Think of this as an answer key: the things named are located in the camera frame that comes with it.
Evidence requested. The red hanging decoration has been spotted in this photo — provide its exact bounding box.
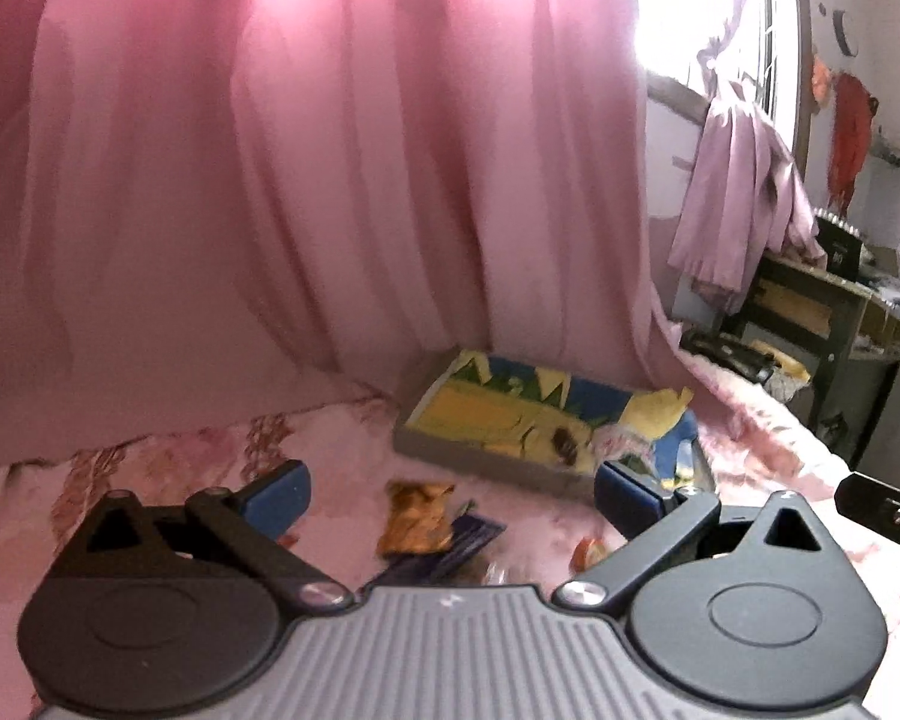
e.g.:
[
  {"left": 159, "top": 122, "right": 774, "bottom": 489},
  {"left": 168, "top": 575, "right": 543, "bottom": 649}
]
[{"left": 827, "top": 73, "right": 880, "bottom": 218}]

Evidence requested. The small orange fruit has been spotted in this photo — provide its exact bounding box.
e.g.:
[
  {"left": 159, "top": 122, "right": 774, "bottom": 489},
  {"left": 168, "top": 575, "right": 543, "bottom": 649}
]
[{"left": 571, "top": 536, "right": 613, "bottom": 575}]

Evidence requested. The dark wooden desk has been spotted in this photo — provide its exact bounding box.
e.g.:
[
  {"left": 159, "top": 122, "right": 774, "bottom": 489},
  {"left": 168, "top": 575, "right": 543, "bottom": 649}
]
[{"left": 720, "top": 254, "right": 900, "bottom": 468}]

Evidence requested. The dark blue packet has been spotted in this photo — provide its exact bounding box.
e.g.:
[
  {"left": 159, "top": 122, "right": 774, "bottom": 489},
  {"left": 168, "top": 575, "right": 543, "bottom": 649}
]
[{"left": 361, "top": 514, "right": 507, "bottom": 593}]

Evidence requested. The pink draped curtain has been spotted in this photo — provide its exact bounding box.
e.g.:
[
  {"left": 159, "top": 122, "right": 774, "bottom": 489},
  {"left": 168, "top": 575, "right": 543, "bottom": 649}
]
[{"left": 0, "top": 0, "right": 686, "bottom": 466}]

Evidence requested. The black box on desk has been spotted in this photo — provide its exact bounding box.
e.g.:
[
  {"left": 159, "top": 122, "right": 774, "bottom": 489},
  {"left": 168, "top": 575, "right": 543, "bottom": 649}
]
[{"left": 814, "top": 208, "right": 863, "bottom": 281}]

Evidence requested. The floral pink bedsheet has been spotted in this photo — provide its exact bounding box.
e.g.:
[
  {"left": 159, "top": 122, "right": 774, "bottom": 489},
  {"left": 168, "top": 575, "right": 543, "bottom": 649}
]
[{"left": 0, "top": 358, "right": 900, "bottom": 718}]

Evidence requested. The white green snack bag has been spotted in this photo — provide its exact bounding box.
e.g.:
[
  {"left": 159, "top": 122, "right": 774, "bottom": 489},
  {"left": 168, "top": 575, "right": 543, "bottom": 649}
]
[{"left": 590, "top": 422, "right": 656, "bottom": 476}]

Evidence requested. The round wall clock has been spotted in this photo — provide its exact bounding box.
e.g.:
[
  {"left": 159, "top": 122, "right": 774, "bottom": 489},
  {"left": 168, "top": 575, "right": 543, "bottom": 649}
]
[{"left": 832, "top": 8, "right": 860, "bottom": 59}]

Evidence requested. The dark dried fruit packet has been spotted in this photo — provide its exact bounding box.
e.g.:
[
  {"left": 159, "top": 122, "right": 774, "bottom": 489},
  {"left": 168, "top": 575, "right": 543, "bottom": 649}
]
[{"left": 551, "top": 427, "right": 578, "bottom": 466}]

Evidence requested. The gold snack bag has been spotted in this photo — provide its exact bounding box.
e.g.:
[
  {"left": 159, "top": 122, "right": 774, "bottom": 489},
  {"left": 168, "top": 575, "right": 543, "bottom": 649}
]
[{"left": 377, "top": 479, "right": 455, "bottom": 559}]

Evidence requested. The knotted lilac window curtain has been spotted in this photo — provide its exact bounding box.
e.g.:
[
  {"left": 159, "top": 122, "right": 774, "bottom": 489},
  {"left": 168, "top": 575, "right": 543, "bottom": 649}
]
[{"left": 668, "top": 0, "right": 827, "bottom": 316}]

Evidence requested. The cardboard tray with colourful lining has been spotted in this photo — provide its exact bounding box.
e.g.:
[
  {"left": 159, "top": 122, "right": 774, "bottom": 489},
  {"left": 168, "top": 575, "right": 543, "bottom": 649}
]
[{"left": 393, "top": 348, "right": 715, "bottom": 500}]

